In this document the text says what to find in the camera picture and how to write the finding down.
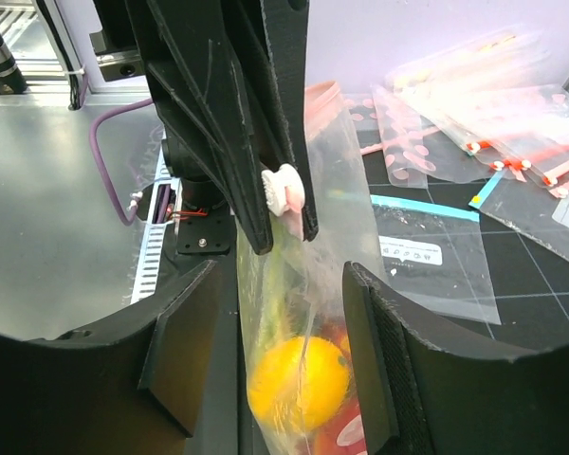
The red textured fruit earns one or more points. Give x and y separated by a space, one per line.
344 433

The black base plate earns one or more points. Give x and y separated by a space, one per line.
212 359

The pink dotted bag stack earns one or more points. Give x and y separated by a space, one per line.
413 148

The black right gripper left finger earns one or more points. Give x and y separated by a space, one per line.
114 386

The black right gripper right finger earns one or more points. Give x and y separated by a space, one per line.
429 386

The orange zipper bag stack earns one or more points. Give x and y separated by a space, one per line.
488 97

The yellow lemon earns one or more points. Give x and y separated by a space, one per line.
299 385

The pink dotted zip bag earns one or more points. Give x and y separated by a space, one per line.
347 233

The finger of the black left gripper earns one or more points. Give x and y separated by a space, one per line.
199 92
286 25

